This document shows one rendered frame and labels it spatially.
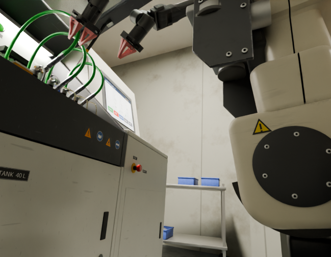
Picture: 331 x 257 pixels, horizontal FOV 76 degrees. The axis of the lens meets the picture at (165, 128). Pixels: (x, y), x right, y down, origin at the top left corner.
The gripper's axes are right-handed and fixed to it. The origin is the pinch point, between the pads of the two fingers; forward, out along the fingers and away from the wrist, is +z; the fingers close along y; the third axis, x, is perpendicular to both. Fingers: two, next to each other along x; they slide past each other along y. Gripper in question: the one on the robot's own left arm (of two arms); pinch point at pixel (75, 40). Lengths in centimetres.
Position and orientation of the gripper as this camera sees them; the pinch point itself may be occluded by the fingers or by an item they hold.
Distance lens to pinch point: 97.2
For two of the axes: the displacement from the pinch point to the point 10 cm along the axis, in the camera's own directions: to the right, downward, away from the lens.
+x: 6.6, 6.1, -4.4
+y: -4.5, -1.4, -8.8
